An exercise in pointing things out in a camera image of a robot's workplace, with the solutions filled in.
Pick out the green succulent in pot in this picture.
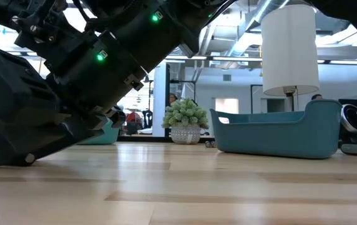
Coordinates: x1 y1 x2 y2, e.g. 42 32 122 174
161 97 210 146

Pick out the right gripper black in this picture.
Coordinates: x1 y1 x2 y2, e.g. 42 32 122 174
45 29 149 126

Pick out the white black building column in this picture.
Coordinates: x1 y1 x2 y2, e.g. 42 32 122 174
152 61 171 138

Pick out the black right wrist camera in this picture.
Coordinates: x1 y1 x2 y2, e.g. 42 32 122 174
11 0 73 48

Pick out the light teal plastic bin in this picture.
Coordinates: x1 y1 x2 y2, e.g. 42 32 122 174
78 117 121 146

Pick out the silver ventilation duct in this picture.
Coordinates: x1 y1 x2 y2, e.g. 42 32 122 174
193 0 288 69

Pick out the white shade wooden base lamp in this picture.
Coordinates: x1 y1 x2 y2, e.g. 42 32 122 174
261 4 321 113

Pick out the dark teal plastic bin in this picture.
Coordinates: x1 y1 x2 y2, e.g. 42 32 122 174
209 99 343 160

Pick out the red office chair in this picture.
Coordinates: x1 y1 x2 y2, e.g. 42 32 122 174
125 111 144 136

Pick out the long ceiling light strip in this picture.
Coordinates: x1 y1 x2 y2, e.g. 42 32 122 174
318 59 357 66
164 55 263 62

